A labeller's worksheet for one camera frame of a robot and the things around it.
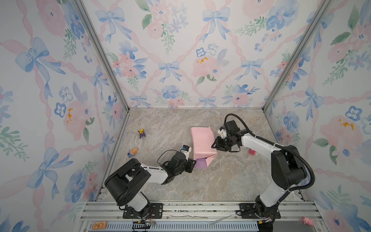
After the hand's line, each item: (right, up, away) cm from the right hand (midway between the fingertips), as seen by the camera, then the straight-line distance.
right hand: (214, 146), depth 91 cm
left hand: (-12, -8, -3) cm, 14 cm away
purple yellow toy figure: (-49, +7, +11) cm, 51 cm away
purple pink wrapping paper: (-6, 0, 0) cm, 6 cm away
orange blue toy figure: (-52, -4, +1) cm, 52 cm away
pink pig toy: (+41, -32, -21) cm, 57 cm away
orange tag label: (-59, -34, -22) cm, 71 cm away
